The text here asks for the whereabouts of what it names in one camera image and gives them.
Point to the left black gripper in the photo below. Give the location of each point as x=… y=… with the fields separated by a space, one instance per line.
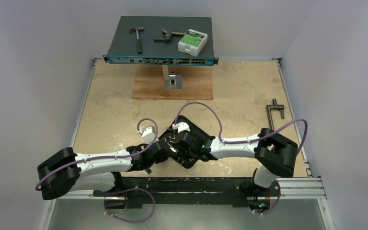
x=162 y=159

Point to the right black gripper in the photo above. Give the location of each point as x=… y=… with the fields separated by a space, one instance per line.
x=180 y=140

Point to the black zippered tool case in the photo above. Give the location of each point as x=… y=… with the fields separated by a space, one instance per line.
x=194 y=128

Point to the silver thinning scissors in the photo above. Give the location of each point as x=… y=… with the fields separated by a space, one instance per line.
x=179 y=159

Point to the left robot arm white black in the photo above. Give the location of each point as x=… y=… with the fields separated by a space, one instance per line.
x=67 y=171

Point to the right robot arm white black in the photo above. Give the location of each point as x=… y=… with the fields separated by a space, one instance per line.
x=275 y=152

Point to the silver scissors in case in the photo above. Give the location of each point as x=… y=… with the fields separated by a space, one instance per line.
x=170 y=138

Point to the wooden board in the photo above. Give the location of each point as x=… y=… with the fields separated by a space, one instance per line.
x=191 y=83

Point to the white green plastic box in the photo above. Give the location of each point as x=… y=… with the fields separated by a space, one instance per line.
x=192 y=42

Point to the claw hammer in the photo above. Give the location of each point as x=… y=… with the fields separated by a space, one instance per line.
x=138 y=41

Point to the rusty metal clamp tool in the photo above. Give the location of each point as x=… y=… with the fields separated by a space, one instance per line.
x=168 y=34

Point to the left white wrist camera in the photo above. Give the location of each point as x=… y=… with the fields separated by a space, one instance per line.
x=148 y=134

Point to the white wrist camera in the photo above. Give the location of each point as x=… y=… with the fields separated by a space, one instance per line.
x=180 y=126
x=148 y=134

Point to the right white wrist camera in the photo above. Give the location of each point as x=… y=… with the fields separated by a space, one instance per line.
x=180 y=126

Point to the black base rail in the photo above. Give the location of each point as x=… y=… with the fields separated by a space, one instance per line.
x=233 y=191

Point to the metal stand bracket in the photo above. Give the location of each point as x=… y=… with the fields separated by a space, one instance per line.
x=172 y=80

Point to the network switch rack unit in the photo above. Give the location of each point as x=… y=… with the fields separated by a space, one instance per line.
x=123 y=46

